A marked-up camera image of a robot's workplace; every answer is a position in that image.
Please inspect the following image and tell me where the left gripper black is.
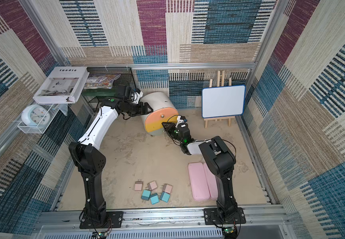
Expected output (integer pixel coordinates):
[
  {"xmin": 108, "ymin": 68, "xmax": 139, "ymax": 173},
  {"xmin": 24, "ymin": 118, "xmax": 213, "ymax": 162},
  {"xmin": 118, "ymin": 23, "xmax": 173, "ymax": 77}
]
[{"xmin": 123, "ymin": 102, "xmax": 154, "ymax": 117}]

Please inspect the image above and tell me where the yellow drawer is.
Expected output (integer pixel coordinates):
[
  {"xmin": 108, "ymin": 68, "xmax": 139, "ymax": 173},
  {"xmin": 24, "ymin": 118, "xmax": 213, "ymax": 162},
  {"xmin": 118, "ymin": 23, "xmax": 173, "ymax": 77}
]
[{"xmin": 145, "ymin": 119, "xmax": 173, "ymax": 134}]

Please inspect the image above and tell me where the white round drawer cabinet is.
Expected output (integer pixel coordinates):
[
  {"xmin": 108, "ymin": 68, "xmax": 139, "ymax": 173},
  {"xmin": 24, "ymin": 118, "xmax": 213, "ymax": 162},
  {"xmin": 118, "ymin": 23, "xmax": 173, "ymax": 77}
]
[{"xmin": 141, "ymin": 92, "xmax": 178, "ymax": 135}]

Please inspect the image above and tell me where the pink plug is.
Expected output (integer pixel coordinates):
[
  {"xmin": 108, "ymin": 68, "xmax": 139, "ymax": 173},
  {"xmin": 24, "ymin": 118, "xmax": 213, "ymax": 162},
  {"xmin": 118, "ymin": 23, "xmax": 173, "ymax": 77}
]
[
  {"xmin": 134, "ymin": 180, "xmax": 143, "ymax": 191},
  {"xmin": 163, "ymin": 184, "xmax": 173, "ymax": 194},
  {"xmin": 147, "ymin": 181, "xmax": 158, "ymax": 191}
]

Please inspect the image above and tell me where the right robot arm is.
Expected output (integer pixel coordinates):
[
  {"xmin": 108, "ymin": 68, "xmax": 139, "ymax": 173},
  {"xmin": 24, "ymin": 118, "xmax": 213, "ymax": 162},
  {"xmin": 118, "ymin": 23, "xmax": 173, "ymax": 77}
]
[{"xmin": 162, "ymin": 115, "xmax": 238, "ymax": 222}]

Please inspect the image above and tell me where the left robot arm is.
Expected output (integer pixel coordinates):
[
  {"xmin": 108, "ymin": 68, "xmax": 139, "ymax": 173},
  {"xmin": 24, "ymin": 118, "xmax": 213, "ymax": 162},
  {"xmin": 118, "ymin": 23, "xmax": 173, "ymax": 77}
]
[{"xmin": 69, "ymin": 98, "xmax": 153, "ymax": 227}]

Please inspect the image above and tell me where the green book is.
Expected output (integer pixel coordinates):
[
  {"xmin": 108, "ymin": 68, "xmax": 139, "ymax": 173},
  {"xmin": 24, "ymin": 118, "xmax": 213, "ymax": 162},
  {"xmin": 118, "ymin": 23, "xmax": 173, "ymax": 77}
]
[{"xmin": 82, "ymin": 87, "xmax": 126, "ymax": 97}]

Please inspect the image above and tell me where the colourful snack bag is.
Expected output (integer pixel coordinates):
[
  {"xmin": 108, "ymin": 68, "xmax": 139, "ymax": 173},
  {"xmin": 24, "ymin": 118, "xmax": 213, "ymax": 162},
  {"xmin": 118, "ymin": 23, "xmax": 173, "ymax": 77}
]
[{"xmin": 84, "ymin": 74, "xmax": 121, "ymax": 89}]

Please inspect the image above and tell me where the blue framed whiteboard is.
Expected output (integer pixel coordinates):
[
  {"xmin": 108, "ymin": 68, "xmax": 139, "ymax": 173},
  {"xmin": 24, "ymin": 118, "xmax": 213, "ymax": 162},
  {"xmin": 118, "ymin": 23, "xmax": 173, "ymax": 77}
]
[{"xmin": 202, "ymin": 85, "xmax": 246, "ymax": 119}]

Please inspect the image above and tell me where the pink case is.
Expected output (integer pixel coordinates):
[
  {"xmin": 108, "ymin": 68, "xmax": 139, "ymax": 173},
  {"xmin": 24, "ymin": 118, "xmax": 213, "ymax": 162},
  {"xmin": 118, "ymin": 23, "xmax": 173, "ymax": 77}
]
[{"xmin": 188, "ymin": 162, "xmax": 218, "ymax": 201}]

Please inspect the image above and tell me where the blue plug right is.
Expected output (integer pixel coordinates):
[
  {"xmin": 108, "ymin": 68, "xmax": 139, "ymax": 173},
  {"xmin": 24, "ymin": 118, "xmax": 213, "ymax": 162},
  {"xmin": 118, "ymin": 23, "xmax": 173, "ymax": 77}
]
[{"xmin": 160, "ymin": 191, "xmax": 171, "ymax": 203}]

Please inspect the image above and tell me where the blue plug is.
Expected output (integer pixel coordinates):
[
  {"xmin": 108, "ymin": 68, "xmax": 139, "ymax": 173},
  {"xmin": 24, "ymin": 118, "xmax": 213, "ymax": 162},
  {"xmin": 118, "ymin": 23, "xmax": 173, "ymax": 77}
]
[
  {"xmin": 150, "ymin": 193, "xmax": 159, "ymax": 205},
  {"xmin": 141, "ymin": 190, "xmax": 151, "ymax": 201},
  {"xmin": 160, "ymin": 191, "xmax": 171, "ymax": 203}
]

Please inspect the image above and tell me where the wooden easel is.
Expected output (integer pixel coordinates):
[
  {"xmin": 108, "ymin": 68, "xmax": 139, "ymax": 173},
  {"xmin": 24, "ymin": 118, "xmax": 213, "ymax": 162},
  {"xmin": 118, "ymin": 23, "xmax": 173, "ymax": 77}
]
[{"xmin": 202, "ymin": 70, "xmax": 233, "ymax": 128}]

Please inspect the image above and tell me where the blue plug left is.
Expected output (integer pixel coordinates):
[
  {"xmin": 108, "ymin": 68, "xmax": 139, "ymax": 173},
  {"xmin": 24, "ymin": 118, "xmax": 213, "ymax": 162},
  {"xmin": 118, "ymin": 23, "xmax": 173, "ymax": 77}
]
[{"xmin": 141, "ymin": 190, "xmax": 151, "ymax": 201}]

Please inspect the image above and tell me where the blue plug middle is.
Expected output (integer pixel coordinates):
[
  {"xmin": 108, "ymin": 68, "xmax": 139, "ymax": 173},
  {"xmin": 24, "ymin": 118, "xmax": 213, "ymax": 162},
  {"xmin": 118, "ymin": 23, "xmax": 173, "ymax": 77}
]
[{"xmin": 150, "ymin": 193, "xmax": 159, "ymax": 205}]

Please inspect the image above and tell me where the white magazine box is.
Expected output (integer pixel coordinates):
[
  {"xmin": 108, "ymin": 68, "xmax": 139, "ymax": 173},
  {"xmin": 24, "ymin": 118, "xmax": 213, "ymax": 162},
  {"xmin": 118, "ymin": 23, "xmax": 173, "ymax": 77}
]
[{"xmin": 33, "ymin": 67, "xmax": 89, "ymax": 105}]

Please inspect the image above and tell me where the white alarm clock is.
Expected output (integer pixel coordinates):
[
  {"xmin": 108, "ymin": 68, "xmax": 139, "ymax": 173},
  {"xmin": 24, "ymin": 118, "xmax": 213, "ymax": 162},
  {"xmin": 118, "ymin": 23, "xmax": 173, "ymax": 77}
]
[{"xmin": 21, "ymin": 105, "xmax": 52, "ymax": 127}]

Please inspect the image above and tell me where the black wire shelf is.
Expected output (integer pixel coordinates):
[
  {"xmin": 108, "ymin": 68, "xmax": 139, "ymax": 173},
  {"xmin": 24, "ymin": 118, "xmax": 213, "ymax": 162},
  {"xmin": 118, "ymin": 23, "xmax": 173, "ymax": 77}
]
[{"xmin": 82, "ymin": 67, "xmax": 139, "ymax": 113}]

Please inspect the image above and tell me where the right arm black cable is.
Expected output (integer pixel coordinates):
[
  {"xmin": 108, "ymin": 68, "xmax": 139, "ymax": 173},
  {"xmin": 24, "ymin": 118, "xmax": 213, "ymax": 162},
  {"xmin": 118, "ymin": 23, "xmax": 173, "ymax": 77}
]
[{"xmin": 166, "ymin": 114, "xmax": 237, "ymax": 156}]

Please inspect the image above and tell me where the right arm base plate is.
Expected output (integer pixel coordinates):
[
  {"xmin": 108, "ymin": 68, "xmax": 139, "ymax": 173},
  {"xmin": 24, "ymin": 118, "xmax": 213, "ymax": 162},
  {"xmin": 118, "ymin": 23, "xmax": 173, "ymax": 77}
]
[{"xmin": 203, "ymin": 207, "xmax": 246, "ymax": 226}]

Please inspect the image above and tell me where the clear wire basket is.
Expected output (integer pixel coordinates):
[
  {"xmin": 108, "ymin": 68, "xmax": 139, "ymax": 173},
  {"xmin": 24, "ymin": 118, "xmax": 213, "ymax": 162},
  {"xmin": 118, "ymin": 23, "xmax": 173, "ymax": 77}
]
[{"xmin": 16, "ymin": 104, "xmax": 68, "ymax": 134}]

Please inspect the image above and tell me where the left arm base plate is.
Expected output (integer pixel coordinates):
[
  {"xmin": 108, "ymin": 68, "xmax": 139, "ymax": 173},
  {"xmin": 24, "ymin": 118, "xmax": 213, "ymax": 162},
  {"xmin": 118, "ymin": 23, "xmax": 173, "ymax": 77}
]
[{"xmin": 79, "ymin": 209, "xmax": 124, "ymax": 229}]

